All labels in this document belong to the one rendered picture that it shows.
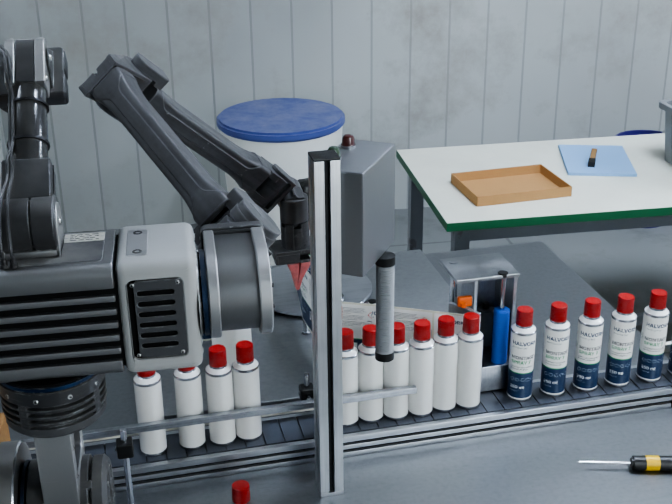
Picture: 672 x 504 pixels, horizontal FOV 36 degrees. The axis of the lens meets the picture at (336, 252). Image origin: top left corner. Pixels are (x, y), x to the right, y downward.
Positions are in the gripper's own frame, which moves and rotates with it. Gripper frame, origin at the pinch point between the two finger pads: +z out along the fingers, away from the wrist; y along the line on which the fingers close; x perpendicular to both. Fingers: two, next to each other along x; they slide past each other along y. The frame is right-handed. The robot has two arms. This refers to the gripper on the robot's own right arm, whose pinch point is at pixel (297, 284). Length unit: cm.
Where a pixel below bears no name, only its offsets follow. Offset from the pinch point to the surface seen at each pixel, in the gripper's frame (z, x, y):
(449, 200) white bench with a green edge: 35, -114, -76
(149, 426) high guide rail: 15.7, 19.0, 33.2
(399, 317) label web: 8.5, 4.4, -20.6
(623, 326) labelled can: 10, 18, -65
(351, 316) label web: 9.4, -0.4, -11.5
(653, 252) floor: 119, -214, -220
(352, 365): 10.2, 17.4, -6.9
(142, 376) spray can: 6.3, 16.3, 33.3
